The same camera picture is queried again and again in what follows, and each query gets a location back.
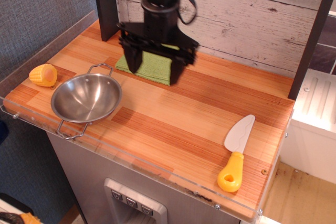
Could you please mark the green towel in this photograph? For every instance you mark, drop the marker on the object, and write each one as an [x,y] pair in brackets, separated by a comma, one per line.
[154,67]

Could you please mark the clear acrylic table edge guard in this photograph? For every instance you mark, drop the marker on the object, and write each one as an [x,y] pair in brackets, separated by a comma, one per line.
[140,206]

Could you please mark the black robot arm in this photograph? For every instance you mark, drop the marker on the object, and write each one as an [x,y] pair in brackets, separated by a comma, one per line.
[160,35]

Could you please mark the grey toy fridge cabinet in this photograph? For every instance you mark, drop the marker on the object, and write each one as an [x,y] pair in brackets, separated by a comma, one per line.
[86,172]

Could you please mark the yellow toy corn cob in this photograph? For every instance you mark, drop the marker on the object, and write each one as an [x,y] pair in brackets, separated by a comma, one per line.
[44,75]

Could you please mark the dark shelf post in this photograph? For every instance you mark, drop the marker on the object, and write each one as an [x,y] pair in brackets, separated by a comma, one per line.
[314,36]
[108,18]

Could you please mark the stainless steel bowl with handles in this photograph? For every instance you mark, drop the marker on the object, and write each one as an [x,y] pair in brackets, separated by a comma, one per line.
[86,98]

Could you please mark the toy knife yellow handle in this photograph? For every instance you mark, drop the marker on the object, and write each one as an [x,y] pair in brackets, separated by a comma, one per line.
[230,177]

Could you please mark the dark left shelf post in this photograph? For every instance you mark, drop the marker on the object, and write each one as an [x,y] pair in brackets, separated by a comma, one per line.
[108,18]

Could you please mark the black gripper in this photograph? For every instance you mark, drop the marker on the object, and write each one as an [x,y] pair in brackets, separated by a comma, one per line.
[160,35]

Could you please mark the white toy sink unit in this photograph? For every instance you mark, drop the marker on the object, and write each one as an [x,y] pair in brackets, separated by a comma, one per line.
[309,144]

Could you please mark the dark right shelf post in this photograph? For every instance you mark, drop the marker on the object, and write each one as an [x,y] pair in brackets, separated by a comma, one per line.
[314,36]

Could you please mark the yellow object bottom left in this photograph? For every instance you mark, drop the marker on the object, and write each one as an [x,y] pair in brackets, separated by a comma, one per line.
[25,218]

